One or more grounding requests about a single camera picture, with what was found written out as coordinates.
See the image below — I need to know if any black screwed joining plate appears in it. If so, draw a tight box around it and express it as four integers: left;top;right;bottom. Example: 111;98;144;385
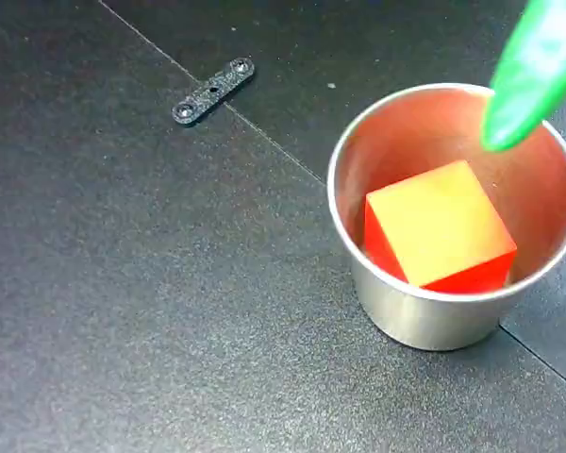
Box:
171;56;256;128

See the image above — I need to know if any black table mat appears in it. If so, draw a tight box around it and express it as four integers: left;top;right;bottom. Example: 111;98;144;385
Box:
0;0;566;453

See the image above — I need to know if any red cube block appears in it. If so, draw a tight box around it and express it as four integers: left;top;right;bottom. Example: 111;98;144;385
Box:
363;159;519;294

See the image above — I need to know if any stainless steel cup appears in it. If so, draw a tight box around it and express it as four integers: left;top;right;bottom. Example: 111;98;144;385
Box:
326;82;566;351

